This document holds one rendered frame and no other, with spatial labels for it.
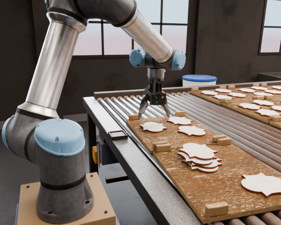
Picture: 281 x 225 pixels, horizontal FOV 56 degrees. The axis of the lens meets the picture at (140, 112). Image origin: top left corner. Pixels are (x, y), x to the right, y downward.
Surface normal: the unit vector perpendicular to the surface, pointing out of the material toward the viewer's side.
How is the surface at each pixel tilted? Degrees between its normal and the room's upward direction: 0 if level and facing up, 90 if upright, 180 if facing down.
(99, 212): 1
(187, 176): 0
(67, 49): 90
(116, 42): 90
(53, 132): 8
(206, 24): 90
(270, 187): 0
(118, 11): 115
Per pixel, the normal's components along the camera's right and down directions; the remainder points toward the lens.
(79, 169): 0.85, 0.17
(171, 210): 0.01, -0.96
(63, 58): 0.72, 0.16
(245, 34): 0.36, 0.26
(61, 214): 0.14, 0.00
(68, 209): 0.35, -0.02
